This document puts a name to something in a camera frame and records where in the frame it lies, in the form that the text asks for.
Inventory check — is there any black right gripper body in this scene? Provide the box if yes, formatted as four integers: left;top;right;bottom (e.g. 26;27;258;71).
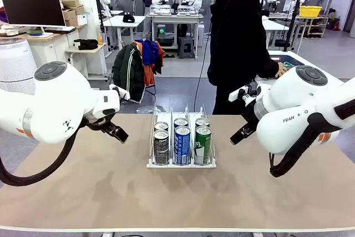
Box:
241;103;259;132

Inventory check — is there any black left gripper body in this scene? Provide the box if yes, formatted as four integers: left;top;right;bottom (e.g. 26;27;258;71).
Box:
82;112;116;133

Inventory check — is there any black-sleeved left forearm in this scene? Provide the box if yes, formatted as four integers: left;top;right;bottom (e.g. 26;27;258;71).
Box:
257;51;280;79

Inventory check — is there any person's left hand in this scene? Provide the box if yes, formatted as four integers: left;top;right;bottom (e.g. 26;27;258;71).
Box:
274;62;290;79

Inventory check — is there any dark green puffer jacket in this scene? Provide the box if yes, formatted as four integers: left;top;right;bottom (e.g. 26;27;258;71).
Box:
111;43;146;104

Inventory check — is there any small white rolling table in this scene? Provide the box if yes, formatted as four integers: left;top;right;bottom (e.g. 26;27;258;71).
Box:
65;43;111;82

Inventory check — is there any black cloth bundle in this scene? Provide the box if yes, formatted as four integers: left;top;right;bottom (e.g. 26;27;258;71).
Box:
74;38;99;51

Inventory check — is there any person in black jacket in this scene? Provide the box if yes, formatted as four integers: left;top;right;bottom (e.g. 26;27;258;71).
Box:
207;0;280;115

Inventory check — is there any blue and orange jacket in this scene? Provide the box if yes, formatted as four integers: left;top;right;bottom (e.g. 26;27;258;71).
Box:
132;39;166;87

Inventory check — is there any white side table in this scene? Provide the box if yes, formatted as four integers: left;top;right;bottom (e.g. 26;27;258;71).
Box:
266;49;346;82

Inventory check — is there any white cabinet desk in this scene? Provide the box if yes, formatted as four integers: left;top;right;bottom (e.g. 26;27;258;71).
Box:
27;26;108;81

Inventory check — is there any white background table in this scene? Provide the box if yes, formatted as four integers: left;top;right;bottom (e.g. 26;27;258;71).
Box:
262;19;291;51
104;14;147;52

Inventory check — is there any grey plastic stool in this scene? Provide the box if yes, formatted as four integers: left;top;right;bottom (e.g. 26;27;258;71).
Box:
177;36;196;59

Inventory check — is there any black keyboard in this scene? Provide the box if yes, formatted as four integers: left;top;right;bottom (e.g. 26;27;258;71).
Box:
43;26;76;34

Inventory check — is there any white air purifier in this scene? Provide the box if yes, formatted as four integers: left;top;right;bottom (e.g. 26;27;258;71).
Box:
0;38;38;95

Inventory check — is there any black tripod stand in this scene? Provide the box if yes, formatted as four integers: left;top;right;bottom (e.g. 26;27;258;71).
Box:
282;0;306;52

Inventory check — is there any wooden shelf unit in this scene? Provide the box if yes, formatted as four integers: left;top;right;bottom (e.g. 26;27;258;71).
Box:
298;14;329;38

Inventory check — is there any yellow plastic basket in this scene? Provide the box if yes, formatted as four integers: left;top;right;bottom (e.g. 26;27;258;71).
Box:
299;5;323;17

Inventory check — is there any background robot work table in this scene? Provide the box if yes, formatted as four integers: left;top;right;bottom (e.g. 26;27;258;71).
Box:
145;5;205;60

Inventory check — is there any black computer monitor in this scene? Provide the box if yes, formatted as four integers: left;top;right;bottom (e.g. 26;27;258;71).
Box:
0;0;67;27

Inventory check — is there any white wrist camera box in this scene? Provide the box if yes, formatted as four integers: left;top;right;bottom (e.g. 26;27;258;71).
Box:
228;86;250;103
109;83;131;102

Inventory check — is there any black right arm cable sleeve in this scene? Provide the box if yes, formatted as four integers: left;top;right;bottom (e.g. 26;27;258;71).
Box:
268;98;355;178

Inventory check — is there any wire can rack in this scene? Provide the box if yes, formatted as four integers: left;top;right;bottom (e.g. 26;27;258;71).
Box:
146;103;217;169

